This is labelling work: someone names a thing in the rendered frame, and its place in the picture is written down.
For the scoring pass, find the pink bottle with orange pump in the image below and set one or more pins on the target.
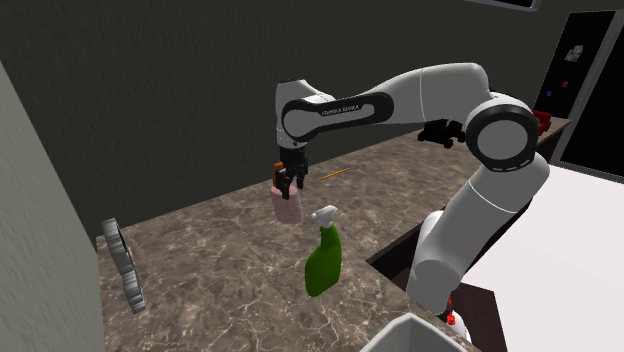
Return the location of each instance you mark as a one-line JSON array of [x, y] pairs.
[[287, 207]]

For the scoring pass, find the orange pencil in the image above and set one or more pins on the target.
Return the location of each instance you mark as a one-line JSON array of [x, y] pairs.
[[335, 173]]

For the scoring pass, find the red container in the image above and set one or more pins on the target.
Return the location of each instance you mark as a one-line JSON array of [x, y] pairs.
[[543, 122]]

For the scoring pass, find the black refrigerator with magnets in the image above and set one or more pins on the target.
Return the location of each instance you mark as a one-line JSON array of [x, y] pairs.
[[580, 88]]

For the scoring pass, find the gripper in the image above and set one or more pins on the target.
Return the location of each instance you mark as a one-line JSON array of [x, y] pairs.
[[293, 159]]

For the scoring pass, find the green spray bottle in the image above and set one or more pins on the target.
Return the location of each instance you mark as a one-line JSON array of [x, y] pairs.
[[324, 263]]

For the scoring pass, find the grey sink basin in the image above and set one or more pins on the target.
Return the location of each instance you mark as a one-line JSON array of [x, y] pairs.
[[414, 336]]

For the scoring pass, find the grey ribbed round object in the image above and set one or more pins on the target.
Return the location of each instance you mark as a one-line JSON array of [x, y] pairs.
[[124, 265]]

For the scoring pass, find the black toy vehicle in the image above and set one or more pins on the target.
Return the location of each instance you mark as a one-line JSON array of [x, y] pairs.
[[441, 132]]

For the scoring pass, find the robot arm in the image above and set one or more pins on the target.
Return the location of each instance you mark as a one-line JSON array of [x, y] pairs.
[[448, 92]]

